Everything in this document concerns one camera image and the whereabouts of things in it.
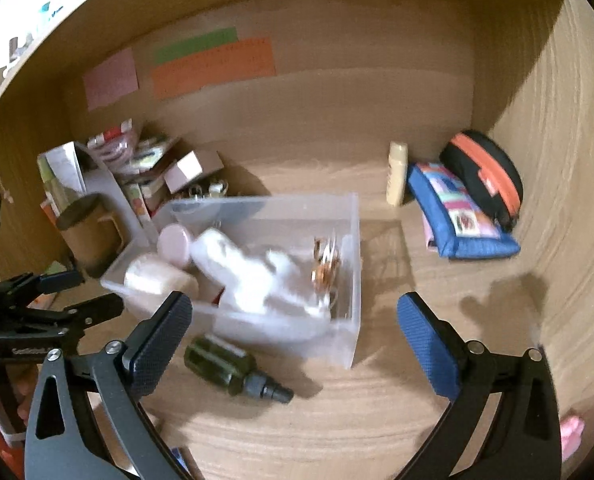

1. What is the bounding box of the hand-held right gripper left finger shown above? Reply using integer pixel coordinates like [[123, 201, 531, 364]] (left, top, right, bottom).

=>
[[24, 291, 194, 480]]

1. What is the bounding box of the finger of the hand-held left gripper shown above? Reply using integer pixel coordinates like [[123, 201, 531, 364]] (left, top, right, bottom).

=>
[[0, 270, 85, 301], [7, 292, 125, 333]]

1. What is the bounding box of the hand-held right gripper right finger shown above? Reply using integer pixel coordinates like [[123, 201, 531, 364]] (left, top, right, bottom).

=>
[[397, 291, 563, 480]]

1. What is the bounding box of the dark green dropper bottle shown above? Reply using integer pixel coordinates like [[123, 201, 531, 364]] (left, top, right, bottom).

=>
[[183, 335, 295, 403]]

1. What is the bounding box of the pink round jar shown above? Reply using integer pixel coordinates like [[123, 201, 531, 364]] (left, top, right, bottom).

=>
[[157, 223, 194, 268]]

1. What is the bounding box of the red white drawstring pouch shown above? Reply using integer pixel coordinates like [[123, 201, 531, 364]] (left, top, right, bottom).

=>
[[189, 227, 345, 341]]

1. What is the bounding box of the clear plastic storage bin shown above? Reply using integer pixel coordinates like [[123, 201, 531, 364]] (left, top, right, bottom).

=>
[[99, 192, 362, 371]]

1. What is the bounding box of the wooden desktop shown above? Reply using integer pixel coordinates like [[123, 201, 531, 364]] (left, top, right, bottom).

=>
[[52, 160, 568, 480]]

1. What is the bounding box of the person's left hand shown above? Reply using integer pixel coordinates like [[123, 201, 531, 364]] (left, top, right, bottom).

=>
[[13, 372, 34, 422]]

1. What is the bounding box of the person's right hand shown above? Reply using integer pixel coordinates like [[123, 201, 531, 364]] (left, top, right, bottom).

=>
[[560, 415, 586, 462]]

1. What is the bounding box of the white desk organiser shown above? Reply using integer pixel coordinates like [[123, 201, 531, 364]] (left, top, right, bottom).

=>
[[74, 142, 160, 246]]

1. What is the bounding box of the white printed carton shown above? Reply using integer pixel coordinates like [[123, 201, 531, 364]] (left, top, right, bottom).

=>
[[122, 180, 160, 231]]

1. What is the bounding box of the white paper sheet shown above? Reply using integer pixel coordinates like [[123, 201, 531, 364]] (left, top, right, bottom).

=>
[[46, 142, 88, 193]]

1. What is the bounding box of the small blue packet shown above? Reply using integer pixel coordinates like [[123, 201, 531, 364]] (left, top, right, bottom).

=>
[[169, 447, 193, 480]]

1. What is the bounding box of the blue patterned pouch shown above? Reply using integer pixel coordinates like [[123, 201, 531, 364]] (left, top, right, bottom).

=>
[[407, 161, 521, 260]]

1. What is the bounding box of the red striped packet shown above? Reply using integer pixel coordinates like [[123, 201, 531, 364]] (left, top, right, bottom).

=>
[[88, 119, 140, 161]]

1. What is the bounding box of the small white brown box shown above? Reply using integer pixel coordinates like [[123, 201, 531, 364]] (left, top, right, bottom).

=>
[[163, 150, 224, 193]]

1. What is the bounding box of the cream lotion bottle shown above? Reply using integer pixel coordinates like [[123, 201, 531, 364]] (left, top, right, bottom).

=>
[[386, 141, 409, 207]]

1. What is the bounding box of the black orange zip case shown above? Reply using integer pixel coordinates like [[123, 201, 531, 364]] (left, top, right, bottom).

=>
[[439, 130, 524, 233]]

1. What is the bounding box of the pink sticky note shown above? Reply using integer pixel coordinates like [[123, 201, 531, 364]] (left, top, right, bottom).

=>
[[83, 48, 140, 111]]

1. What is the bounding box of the orange sticky note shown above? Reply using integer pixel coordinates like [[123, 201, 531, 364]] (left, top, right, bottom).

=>
[[151, 37, 276, 101]]

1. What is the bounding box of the green sticky note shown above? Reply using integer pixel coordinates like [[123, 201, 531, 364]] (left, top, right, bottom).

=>
[[154, 27, 239, 65]]

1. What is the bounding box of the brown cup with handle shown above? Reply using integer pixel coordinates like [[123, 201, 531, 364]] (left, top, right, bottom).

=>
[[56, 194, 126, 278]]

